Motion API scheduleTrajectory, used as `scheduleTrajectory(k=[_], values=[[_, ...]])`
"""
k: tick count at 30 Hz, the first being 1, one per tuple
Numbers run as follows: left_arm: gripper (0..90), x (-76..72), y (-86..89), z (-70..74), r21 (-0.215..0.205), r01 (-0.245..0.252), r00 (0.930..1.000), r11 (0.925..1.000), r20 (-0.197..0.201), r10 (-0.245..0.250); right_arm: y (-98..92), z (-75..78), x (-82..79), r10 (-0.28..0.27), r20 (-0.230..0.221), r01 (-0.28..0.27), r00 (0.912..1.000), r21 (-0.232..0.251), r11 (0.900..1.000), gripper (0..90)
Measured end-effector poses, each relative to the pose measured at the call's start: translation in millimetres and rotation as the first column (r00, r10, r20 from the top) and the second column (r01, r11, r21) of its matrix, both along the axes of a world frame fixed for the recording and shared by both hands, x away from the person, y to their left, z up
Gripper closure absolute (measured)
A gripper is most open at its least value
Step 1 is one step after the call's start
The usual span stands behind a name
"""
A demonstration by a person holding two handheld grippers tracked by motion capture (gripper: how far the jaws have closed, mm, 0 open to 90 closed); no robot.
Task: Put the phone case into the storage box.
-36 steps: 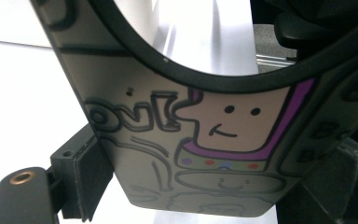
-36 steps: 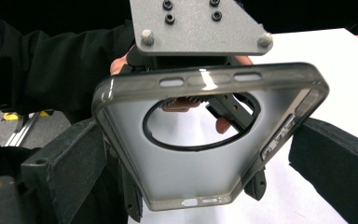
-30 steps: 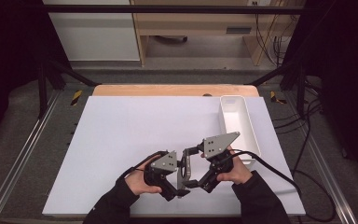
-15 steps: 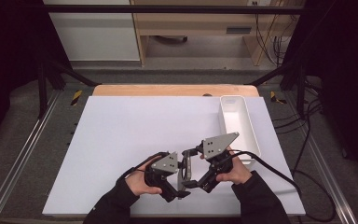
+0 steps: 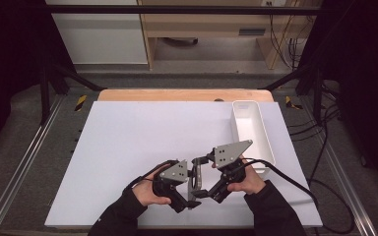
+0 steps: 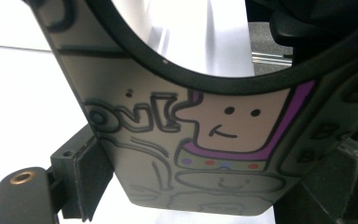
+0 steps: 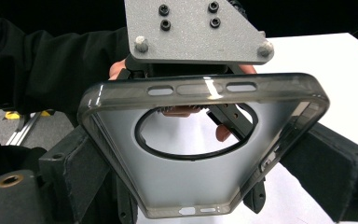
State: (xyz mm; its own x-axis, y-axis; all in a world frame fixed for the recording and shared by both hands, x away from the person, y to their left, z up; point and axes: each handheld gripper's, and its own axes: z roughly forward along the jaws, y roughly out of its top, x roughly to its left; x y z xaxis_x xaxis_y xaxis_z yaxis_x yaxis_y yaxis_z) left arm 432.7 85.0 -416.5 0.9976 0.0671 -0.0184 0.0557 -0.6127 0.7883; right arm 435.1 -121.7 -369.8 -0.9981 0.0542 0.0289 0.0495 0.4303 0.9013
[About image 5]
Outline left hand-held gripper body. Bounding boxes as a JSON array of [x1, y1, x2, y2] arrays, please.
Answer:
[[152, 159, 192, 214]]

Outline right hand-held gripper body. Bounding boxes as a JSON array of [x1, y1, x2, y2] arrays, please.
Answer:
[[209, 140, 254, 203]]

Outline black phone case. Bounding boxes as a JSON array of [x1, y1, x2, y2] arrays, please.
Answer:
[[187, 158, 205, 202]]

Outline white plastic bin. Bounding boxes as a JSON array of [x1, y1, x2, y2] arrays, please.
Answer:
[[230, 100, 276, 175]]

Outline person's left hand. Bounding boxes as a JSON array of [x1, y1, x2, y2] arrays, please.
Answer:
[[132, 172, 173, 207]]

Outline person's right hand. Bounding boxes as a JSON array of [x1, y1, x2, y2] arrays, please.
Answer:
[[226, 157, 267, 196]]

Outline yellow black tape marker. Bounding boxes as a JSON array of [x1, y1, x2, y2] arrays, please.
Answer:
[[284, 95, 305, 111], [74, 94, 89, 113]]

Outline black metal stand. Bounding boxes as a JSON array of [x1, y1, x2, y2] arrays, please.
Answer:
[[38, 61, 106, 126], [258, 61, 327, 126]]

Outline light wooden desk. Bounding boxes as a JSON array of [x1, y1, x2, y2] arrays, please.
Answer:
[[137, 0, 323, 71]]

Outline white cabinet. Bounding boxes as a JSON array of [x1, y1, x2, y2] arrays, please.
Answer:
[[44, 0, 149, 65]]

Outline black curtain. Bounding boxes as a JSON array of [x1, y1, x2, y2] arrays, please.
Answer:
[[299, 0, 378, 193], [0, 0, 77, 161]]

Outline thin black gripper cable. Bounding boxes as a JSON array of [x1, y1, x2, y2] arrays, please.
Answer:
[[123, 159, 180, 195]]

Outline thick black gripper cable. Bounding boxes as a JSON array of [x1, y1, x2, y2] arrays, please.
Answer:
[[241, 157, 356, 236]]

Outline black floor cables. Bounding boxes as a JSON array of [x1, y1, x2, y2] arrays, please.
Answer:
[[287, 82, 344, 186]]

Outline aluminium floor rail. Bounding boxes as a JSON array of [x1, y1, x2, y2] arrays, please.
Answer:
[[303, 97, 378, 236], [0, 94, 66, 236]]

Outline bundle of hanging cables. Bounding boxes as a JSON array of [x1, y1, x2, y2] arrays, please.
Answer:
[[268, 5, 311, 71]]

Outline black horizontal frame bar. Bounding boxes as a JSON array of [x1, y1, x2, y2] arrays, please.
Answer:
[[44, 4, 324, 16]]

